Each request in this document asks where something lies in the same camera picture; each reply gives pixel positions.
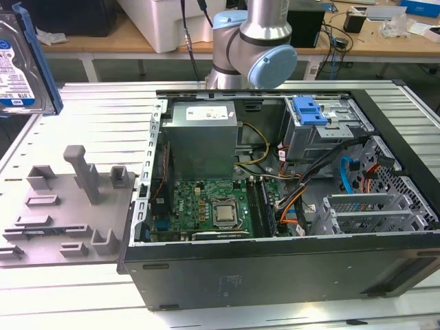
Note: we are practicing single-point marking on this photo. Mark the hard disk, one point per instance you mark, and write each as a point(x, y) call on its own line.
point(17, 68)

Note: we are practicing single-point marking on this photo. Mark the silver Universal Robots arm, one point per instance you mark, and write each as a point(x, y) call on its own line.
point(268, 20)

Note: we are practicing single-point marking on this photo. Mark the perforated metal disk bay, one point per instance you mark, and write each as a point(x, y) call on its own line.
point(361, 203)

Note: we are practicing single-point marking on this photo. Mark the green motherboard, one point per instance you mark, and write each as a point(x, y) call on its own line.
point(227, 190)

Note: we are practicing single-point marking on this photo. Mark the grey power supply unit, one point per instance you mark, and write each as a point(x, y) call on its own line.
point(199, 148)

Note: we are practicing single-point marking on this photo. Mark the black CPU socket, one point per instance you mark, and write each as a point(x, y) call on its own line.
point(225, 203)

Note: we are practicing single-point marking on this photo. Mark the silver CPU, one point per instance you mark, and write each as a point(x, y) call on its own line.
point(225, 213)

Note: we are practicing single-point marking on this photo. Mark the black RAM slot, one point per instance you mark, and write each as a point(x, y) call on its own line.
point(253, 206)

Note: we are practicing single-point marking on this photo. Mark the RAM stick black chips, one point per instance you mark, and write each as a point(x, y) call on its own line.
point(268, 213)

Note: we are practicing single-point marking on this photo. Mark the black graphics card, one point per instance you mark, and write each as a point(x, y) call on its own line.
point(220, 236)

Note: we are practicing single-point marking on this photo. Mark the blue VGA port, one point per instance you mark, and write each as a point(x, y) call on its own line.
point(161, 225)

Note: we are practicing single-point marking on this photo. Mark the silver optical drive cage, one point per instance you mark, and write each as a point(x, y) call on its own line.
point(309, 144)

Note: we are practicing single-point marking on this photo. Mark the blue plastic drive latch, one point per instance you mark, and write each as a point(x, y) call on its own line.
point(309, 115)

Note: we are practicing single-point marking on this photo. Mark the black open PC case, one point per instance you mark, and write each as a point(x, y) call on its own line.
point(240, 275)

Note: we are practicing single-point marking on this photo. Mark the white paper tag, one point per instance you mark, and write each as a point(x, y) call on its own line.
point(313, 70)

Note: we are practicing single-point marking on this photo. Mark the white foam box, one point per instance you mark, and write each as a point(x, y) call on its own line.
point(172, 27)

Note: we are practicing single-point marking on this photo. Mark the grey parts rack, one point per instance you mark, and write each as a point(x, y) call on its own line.
point(68, 213)

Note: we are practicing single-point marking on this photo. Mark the large black box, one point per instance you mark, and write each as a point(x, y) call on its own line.
point(306, 27)

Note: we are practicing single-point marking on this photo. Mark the wooden desk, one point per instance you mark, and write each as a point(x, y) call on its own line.
point(103, 41)

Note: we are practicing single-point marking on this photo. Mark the small black box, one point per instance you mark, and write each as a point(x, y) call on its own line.
point(354, 22)

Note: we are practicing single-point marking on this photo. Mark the crumpled white paper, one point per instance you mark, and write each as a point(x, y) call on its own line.
point(51, 37)

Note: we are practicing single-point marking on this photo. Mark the black computer tower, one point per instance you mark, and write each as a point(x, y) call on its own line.
point(68, 17)

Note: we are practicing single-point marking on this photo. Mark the clear plastic bag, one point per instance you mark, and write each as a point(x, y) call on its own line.
point(395, 25)

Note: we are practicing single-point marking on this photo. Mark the grey metal tray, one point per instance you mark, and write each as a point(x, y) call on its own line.
point(385, 13)

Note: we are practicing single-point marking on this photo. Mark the small white box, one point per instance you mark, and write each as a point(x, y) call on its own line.
point(433, 34)

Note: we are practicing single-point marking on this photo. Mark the blue cardboard box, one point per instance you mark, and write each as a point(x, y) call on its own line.
point(419, 7)

